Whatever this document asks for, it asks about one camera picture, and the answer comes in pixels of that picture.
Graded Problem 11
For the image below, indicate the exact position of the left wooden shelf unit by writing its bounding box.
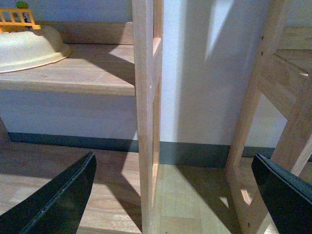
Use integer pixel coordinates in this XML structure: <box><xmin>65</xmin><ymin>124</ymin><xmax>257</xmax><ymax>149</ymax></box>
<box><xmin>0</xmin><ymin>0</ymin><xmax>163</xmax><ymax>234</ymax></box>

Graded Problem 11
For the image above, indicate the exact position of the orange toy fence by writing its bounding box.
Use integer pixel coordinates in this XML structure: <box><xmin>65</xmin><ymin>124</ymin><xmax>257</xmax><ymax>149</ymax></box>
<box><xmin>0</xmin><ymin>8</ymin><xmax>41</xmax><ymax>33</ymax></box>

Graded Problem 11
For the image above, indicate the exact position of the right wooden shelf unit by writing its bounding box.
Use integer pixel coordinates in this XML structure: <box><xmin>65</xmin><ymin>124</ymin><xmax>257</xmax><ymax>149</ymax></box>
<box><xmin>225</xmin><ymin>0</ymin><xmax>312</xmax><ymax>234</ymax></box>

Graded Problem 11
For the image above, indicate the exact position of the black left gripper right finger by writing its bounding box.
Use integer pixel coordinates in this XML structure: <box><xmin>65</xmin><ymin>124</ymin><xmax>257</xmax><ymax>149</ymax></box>
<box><xmin>252</xmin><ymin>154</ymin><xmax>312</xmax><ymax>234</ymax></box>

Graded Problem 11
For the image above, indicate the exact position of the cream plastic toy base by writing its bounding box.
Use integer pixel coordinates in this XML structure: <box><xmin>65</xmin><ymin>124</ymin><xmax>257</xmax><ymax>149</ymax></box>
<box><xmin>0</xmin><ymin>25</ymin><xmax>71</xmax><ymax>73</ymax></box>

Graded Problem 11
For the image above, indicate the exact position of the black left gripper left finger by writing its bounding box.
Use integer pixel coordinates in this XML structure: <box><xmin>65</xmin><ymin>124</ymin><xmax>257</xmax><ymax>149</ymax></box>
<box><xmin>0</xmin><ymin>152</ymin><xmax>97</xmax><ymax>234</ymax></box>

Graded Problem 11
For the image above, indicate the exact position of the wooden shelf unit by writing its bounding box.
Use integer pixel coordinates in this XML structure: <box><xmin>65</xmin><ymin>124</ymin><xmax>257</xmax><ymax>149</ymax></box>
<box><xmin>0</xmin><ymin>0</ymin><xmax>163</xmax><ymax>234</ymax></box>
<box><xmin>225</xmin><ymin>0</ymin><xmax>312</xmax><ymax>234</ymax></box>

